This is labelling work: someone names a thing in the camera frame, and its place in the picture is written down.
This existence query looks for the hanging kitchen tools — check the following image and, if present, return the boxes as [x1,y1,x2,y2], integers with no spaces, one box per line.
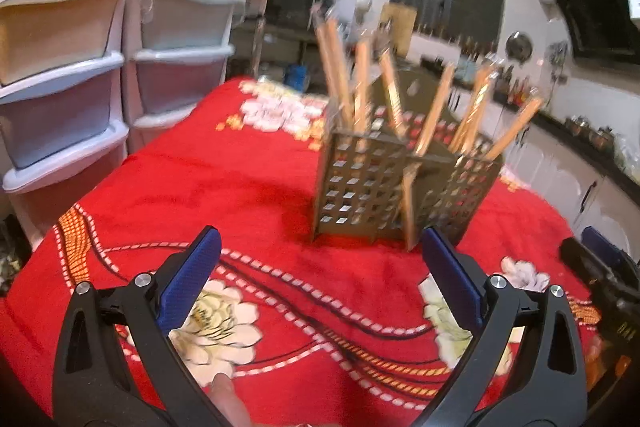
[547,42,571,83]

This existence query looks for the row of sauce bottles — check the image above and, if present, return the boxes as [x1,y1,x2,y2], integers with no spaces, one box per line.
[507,74,543,105]

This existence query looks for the wooden cutting board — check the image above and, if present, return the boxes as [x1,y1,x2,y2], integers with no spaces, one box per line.
[380,3,418,58]

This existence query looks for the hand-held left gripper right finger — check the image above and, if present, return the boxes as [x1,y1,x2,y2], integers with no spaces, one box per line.
[421,227,587,427]

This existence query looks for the black countertop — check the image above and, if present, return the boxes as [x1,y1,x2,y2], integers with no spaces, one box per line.
[410,52,640,188]

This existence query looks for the grey perforated utensil holder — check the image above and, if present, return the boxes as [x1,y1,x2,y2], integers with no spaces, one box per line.
[312,72,503,253]

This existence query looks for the black range hood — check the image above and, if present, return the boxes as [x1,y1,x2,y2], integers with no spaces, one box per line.
[551,0,640,60]

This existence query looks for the person's left hand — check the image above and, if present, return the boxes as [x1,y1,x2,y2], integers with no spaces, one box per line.
[207,372,251,427]

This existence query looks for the white plastic drawer tower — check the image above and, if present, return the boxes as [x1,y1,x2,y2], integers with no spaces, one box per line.
[122,0,248,155]
[0,0,131,253]

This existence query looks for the round steel lid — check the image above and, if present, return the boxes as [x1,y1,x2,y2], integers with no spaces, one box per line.
[505,32,533,63]

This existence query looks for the metal shelf rack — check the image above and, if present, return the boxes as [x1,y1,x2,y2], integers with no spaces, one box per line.
[230,20,321,83]

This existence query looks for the red floral blanket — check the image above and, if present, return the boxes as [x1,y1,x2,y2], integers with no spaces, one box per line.
[0,77,601,427]

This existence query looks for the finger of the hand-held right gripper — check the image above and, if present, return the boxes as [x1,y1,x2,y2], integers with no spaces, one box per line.
[559,237,628,293]
[581,226,640,268]

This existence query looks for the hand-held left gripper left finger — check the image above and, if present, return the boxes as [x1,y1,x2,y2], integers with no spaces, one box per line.
[52,224,223,427]

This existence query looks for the bunch of wooden chopsticks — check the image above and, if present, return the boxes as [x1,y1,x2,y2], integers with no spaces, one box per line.
[310,2,546,253]

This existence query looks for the light blue knife block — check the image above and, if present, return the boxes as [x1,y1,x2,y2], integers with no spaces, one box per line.
[452,52,478,80]

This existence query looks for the clear plastic bag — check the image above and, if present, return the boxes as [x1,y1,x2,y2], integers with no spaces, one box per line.
[612,132,640,173]

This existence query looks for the blue packet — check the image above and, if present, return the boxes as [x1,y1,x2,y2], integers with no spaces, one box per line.
[285,63,308,88]

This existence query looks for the white kitchen cabinets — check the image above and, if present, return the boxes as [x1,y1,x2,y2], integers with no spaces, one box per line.
[500,107,640,253]

